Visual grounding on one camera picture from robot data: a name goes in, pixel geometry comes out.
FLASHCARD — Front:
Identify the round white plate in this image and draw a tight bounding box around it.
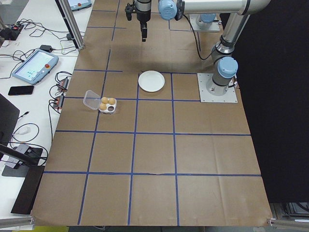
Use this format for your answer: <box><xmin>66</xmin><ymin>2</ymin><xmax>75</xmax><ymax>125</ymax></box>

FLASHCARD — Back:
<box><xmin>138</xmin><ymin>70</ymin><xmax>166</xmax><ymax>93</ymax></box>

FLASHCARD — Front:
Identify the clear plastic egg box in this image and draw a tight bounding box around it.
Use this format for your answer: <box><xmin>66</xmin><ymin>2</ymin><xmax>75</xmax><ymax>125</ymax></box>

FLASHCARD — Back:
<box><xmin>83</xmin><ymin>89</ymin><xmax>119</xmax><ymax>115</ymax></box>

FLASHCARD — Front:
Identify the blue grey teach pendant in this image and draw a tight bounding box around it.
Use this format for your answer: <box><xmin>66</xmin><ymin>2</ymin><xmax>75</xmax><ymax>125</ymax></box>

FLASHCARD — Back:
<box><xmin>65</xmin><ymin>0</ymin><xmax>94</xmax><ymax>12</ymax></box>
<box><xmin>11</xmin><ymin>48</ymin><xmax>60</xmax><ymax>86</ymax></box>

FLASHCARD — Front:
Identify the black red usb hub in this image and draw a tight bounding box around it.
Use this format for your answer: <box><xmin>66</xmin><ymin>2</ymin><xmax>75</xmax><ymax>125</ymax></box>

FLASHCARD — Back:
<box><xmin>53</xmin><ymin>95</ymin><xmax>66</xmax><ymax>109</ymax></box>
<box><xmin>57</xmin><ymin>76</ymin><xmax>70</xmax><ymax>92</ymax></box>

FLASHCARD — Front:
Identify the black smartphone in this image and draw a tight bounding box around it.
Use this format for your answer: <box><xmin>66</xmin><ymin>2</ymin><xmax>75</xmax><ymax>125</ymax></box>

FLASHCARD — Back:
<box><xmin>8</xmin><ymin>85</ymin><xmax>35</xmax><ymax>97</ymax></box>

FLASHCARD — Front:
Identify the black box device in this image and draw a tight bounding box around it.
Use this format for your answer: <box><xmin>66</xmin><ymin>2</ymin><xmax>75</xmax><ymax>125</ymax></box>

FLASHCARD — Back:
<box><xmin>0</xmin><ymin>28</ymin><xmax>20</xmax><ymax>41</ymax></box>

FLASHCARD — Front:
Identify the black monitor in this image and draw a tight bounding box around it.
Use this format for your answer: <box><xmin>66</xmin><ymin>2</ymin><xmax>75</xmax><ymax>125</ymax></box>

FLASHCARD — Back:
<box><xmin>0</xmin><ymin>93</ymin><xmax>20</xmax><ymax>147</ymax></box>

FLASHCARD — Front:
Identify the dark grey stand base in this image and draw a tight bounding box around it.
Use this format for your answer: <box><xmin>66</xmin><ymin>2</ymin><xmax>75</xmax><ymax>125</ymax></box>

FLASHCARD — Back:
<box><xmin>1</xmin><ymin>146</ymin><xmax>44</xmax><ymax>177</ymax></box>

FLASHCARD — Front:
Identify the grey usb hub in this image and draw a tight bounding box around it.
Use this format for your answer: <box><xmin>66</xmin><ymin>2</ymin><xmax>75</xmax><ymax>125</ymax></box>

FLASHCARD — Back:
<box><xmin>4</xmin><ymin>159</ymin><xmax>24</xmax><ymax>170</ymax></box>
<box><xmin>13</xmin><ymin>144</ymin><xmax>32</xmax><ymax>154</ymax></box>

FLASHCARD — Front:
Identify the black flat panel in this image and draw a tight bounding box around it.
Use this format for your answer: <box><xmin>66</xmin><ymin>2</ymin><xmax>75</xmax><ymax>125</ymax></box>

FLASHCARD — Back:
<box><xmin>11</xmin><ymin>165</ymin><xmax>46</xmax><ymax>215</ymax></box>

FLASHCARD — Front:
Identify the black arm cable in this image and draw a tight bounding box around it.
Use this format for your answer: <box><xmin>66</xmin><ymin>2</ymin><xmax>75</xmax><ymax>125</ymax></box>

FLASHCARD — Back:
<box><xmin>181</xmin><ymin>13</ymin><xmax>213</xmax><ymax>60</ymax></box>

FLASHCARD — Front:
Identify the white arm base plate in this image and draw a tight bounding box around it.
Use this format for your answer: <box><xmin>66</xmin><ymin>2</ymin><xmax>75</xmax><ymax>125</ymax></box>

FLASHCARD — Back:
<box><xmin>197</xmin><ymin>72</ymin><xmax>239</xmax><ymax>103</ymax></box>
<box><xmin>189</xmin><ymin>14</ymin><xmax>224</xmax><ymax>32</ymax></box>

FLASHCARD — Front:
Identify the aluminium frame post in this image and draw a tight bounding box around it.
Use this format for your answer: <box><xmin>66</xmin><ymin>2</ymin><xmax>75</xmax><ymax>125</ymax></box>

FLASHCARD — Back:
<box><xmin>55</xmin><ymin>0</ymin><xmax>85</xmax><ymax>51</ymax></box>

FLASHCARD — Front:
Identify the black adapter cable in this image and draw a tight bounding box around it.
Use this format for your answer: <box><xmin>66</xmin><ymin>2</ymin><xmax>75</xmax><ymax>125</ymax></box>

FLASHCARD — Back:
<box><xmin>18</xmin><ymin>18</ymin><xmax>70</xmax><ymax>39</ymax></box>
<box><xmin>52</xmin><ymin>40</ymin><xmax>80</xmax><ymax>56</ymax></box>

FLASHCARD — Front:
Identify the short black hub cable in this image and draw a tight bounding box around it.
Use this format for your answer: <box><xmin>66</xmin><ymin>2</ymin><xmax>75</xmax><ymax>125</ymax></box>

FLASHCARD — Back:
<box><xmin>49</xmin><ymin>83</ymin><xmax>61</xmax><ymax>100</ymax></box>
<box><xmin>55</xmin><ymin>70</ymin><xmax>72</xmax><ymax>82</ymax></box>

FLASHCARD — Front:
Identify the black power strip red switch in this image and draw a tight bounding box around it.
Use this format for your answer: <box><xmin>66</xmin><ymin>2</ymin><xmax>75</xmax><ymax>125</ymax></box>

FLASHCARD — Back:
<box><xmin>9</xmin><ymin>23</ymin><xmax>25</xmax><ymax>34</ymax></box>

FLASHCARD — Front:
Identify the long black hub cable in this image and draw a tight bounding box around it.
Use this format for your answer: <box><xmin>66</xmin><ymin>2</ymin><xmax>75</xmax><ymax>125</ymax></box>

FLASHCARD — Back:
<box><xmin>44</xmin><ymin>105</ymin><xmax>54</xmax><ymax>160</ymax></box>

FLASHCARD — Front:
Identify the black pendant cable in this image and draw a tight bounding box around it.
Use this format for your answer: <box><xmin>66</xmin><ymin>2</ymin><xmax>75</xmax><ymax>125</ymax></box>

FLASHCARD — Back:
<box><xmin>0</xmin><ymin>49</ymin><xmax>37</xmax><ymax>64</ymax></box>

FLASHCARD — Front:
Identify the black frame cover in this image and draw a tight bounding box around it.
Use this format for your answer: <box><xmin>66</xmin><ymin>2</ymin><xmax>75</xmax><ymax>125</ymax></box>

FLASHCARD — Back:
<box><xmin>218</xmin><ymin>0</ymin><xmax>309</xmax><ymax>204</ymax></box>

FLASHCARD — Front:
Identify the white wired mouse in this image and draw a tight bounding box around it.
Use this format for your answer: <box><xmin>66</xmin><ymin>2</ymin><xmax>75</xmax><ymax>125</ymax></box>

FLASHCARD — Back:
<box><xmin>14</xmin><ymin>127</ymin><xmax>31</xmax><ymax>136</ymax></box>

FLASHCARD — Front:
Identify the aluminium table rail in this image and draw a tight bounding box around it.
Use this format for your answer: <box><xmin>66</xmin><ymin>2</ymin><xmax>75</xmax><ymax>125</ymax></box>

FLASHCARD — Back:
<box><xmin>267</xmin><ymin>217</ymin><xmax>309</xmax><ymax>229</ymax></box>
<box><xmin>0</xmin><ymin>216</ymin><xmax>36</xmax><ymax>229</ymax></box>

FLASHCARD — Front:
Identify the grey metal floor frame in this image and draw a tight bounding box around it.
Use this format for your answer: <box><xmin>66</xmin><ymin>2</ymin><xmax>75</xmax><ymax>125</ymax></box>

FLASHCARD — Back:
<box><xmin>269</xmin><ymin>202</ymin><xmax>309</xmax><ymax>218</ymax></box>

